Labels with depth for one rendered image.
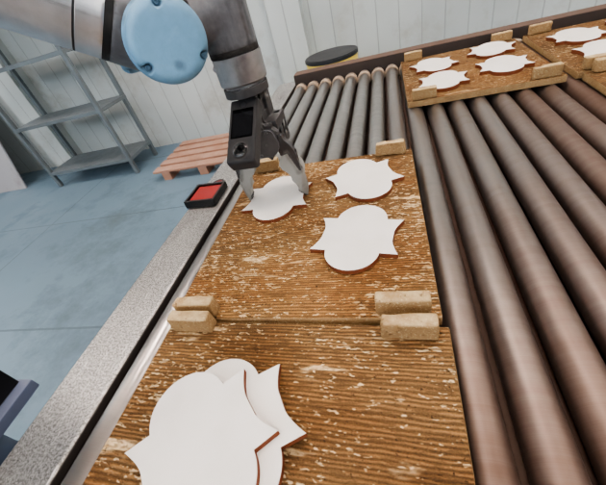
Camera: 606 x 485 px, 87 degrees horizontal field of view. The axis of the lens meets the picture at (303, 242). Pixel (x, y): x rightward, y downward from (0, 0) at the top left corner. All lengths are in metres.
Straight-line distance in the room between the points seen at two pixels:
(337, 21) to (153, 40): 3.38
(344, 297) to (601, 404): 0.25
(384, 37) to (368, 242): 3.34
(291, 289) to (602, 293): 0.35
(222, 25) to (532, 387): 0.54
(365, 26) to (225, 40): 3.21
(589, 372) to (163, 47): 0.49
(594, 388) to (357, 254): 0.27
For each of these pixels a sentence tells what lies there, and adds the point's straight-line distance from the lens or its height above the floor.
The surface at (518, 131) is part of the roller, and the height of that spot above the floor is 0.91.
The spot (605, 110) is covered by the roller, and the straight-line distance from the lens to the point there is 0.90.
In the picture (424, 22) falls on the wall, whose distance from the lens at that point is 3.76.
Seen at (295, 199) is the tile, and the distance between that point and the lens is 0.60.
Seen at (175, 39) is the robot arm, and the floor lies 1.23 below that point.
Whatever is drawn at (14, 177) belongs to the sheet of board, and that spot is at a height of 0.15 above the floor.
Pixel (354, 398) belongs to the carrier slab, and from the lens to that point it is 0.35.
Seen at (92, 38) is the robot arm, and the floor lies 1.25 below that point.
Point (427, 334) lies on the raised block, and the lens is 0.36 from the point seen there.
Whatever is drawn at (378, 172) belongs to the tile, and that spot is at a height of 0.94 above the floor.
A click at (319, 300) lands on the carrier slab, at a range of 0.42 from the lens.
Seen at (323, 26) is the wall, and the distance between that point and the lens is 3.71.
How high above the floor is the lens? 1.25
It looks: 39 degrees down
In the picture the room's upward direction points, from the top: 17 degrees counter-clockwise
